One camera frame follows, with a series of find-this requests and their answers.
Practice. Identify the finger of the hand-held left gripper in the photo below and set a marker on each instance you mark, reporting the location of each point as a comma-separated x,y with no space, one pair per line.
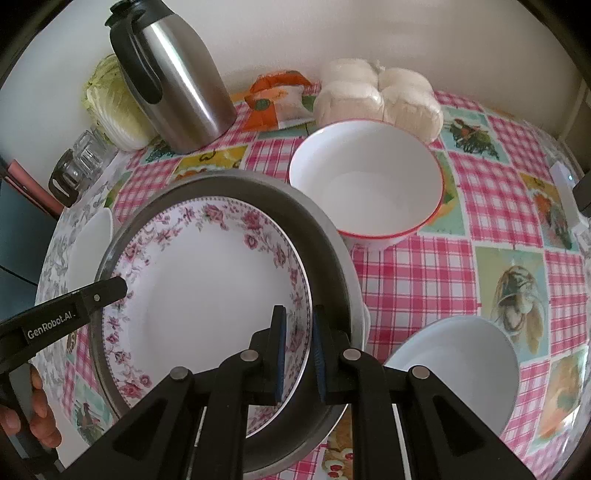
104,293

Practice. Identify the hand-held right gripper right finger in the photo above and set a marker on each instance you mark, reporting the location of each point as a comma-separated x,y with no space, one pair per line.
321,360

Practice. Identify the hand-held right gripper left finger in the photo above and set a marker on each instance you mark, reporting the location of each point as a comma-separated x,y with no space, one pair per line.
278,355

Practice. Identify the plain white square bowl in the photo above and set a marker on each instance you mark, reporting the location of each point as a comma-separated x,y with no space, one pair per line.
90,249

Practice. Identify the pink floral round plate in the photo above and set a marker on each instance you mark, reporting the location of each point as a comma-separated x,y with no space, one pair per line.
198,300

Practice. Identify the stainless steel basin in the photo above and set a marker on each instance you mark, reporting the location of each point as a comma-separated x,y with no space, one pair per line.
321,258

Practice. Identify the small white flower bowl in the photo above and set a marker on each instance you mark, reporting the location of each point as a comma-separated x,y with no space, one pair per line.
461,369

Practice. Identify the red-rimmed strawberry bowl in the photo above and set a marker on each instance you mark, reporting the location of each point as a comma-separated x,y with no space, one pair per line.
369,184

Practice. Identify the person's left hand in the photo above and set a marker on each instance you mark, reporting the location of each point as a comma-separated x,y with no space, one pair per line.
44,406

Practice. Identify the grey floral cloth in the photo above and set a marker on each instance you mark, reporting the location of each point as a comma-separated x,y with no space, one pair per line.
55,258

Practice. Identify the clear drinking glass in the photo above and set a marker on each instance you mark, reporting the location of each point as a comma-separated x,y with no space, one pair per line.
92,150
74,170

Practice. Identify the pink board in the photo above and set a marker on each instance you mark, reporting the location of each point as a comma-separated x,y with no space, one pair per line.
27,184

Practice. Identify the napa cabbage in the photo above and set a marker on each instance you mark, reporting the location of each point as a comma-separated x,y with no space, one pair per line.
111,110

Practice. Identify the stainless steel thermos jug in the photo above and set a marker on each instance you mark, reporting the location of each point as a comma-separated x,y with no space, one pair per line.
184,92

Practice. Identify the orange snack packet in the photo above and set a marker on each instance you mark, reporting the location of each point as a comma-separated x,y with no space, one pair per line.
272,106

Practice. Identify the bag of white buns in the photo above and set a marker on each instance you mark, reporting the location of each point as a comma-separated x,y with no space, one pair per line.
406,101

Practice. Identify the white power strip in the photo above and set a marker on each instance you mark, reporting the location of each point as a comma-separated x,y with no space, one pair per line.
568,198

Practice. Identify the black power adapter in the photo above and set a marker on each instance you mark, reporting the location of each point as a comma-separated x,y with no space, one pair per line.
582,191

